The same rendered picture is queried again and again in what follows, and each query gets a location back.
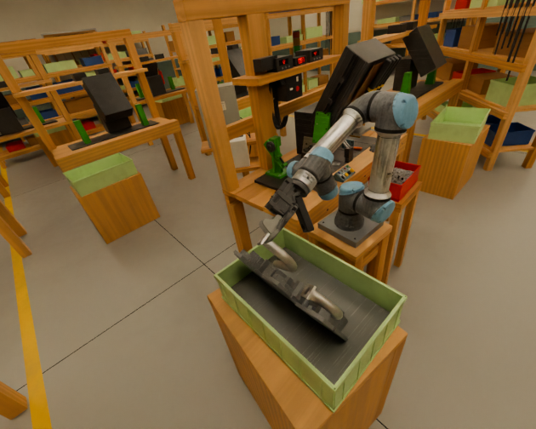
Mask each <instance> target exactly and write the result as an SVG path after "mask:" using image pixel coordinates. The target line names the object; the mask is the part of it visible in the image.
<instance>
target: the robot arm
mask: <svg viewBox="0 0 536 429"><path fill-rule="evenodd" d="M418 111H419V104H418V101H417V100H416V97H415V96H414V95H412V94H406V93H403V92H400V93H397V92H389V91H381V90H374V91H370V92H368V93H366V94H363V95H361V96H360V97H358V98H357V99H355V100H354V101H352V102H351V103H350V104H349V105H348V106H347V107H346V108H345V109H344V110H343V116H342V117H341V118H340V119H339V120H338V121H337V122H336V123H335V124H334V125H333V126H332V127H331V128H330V130H329V131H328V132H327V133H326V134H325V135H324V136H323V137H322V138H321V139H320V140H319V141H318V142H317V143H316V144H315V145H314V146H313V147H312V148H311V149H310V150H309V151H308V152H307V153H306V154H305V156H304V157H303V158H302V159H301V160H300V161H292V162H291V163H290V164H289V165H288V167H287V175H288V178H287V179H286V180H285V181H284V182H283V183H282V184H281V185H280V187H279V188H278V189H277V190H276V191H275V193H274V194H273V196H272V195H271V198H270V200H269V201H268V203H267V204H266V205H265V207H266V208H267V209H268V210H269V211H270V212H272V213H273V214H275V215H276V216H275V217H272V218H271V219H267V218H264V219H263V220H261V221H260V222H259V227H260V228H261V229H262V231H263V232H264V233H268V232H269V233H270V236H269V237H268V238H267V239H266V240H265V243H269V242H271V241H272V240H273V239H274V238H275V237H276V236H277V234H278V233H279V232H280V231H281V230H282V229H283V227H284V226H285V225H286V224H287V223H288V221H289V220H290V219H291V217H292V216H293V215H294V213H296V215H297V217H298V220H299V223H300V225H301V228H302V230H303V232H312V231H314V226H313V224H312V222H311V218H310V216H309V214H308V211H307V209H306V206H305V203H304V200H303V198H302V197H307V195H308V194H309V193H310V192H311V191H312V190H313V191H315V192H317V195H318V196H319V197H320V198H321V199H322V200H326V201H327V200H331V199H333V198H335V197H336V196H337V194H338V193H339V209H338V212H337V214H336V215H335V217H334V224H335V225H336V226H337V227H338V228H339V229H340V230H343V231H347V232H353V231H357V230H360V229H361V228H362V227H363V226H364V217H366V218H368V219H370V220H373V221H375V222H377V223H381V222H384V221H385V220H387V219H388V218H389V216H390V215H391V214H392V212H393V210H394V208H395V206H396V204H395V202H394V201H393V200H391V192H390V191H389V189H390V185H391V178H392V174H393V170H394V166H395V162H396V155H397V151H398V147H399V143H400V139H401V136H402V135H403V134H405V133H406V132H407V129H409V128H411V127H412V126H413V124H414V121H415V120H416V118H417V116H418ZM367 122H371V123H375V126H374V131H375V132H376V133H377V140H376V145H375V150H374V155H373V164H372V169H371V175H370V179H369V184H368V188H366V189H364V187H365V186H364V184H363V183H361V182H360V181H348V182H346V183H344V184H342V185H341V186H340V187H339V188H338V186H337V182H336V181H335V178H334V176H333V173H332V171H331V168H330V165H331V164H332V161H333V160H334V155H333V153H334V152H335V151H336V150H337V148H338V147H339V146H340V145H341V144H342V143H343V142H344V141H345V140H346V139H347V137H348V136H349V135H350V134H351V133H352V132H353V131H354V130H355V129H356V128H360V127H361V126H362V125H363V124H364V123H367ZM298 196H299V197H298ZM363 216H364V217H363Z"/></svg>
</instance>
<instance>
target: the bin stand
mask: <svg viewBox="0 0 536 429"><path fill-rule="evenodd" d="M421 185H422V181H417V182H416V183H415V184H414V185H413V187H412V188H411V189H410V190H409V191H408V192H407V194H406V195H405V196H404V197H403V198H402V199H401V200H400V202H395V201H394V202H395V204H396V206H395V208H394V210H393V212H392V214H391V218H390V224H389V225H392V231H391V232H390V236H389V242H388V246H387V250H386V256H385V263H384V269H383V273H382V278H381V282H382V283H385V284H387V281H388V277H389V273H390V269H391V261H392V256H393V253H394V248H395V244H396V236H397V233H398V228H399V224H400V219H401V215H402V210H403V209H404V208H405V207H406V209H405V213H404V217H403V222H402V229H401V232H400V237H399V241H398V245H397V249H396V256H395V260H394V264H393V265H394V266H397V267H400V265H401V264H402V259H403V256H404V252H405V248H406V244H407V240H408V234H409V231H410V227H411V223H412V219H413V213H414V210H415V206H416V203H417V198H418V195H419V190H420V189H421Z"/></svg>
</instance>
